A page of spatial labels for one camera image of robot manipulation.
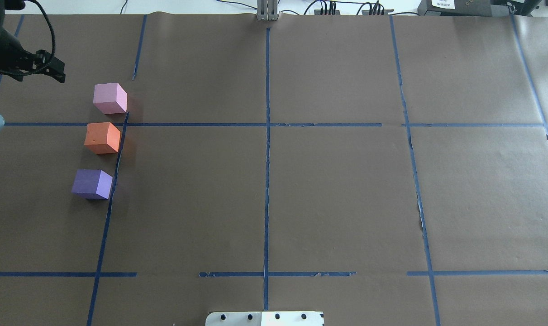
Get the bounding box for pink foam cube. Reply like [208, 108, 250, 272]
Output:
[92, 83, 128, 114]

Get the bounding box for aluminium frame post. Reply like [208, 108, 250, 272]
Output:
[257, 0, 280, 21]

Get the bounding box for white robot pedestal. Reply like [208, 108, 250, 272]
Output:
[205, 310, 325, 326]

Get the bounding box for black computer box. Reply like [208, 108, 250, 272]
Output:
[417, 0, 514, 17]

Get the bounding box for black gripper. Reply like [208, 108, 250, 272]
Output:
[0, 27, 66, 83]

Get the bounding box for purple foam cube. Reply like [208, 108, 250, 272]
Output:
[71, 169, 113, 200]

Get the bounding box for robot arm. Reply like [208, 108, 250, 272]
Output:
[0, 0, 66, 131]

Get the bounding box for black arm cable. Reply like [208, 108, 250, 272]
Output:
[0, 0, 57, 75]

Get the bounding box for orange foam cube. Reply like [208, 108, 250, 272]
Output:
[84, 122, 121, 155]

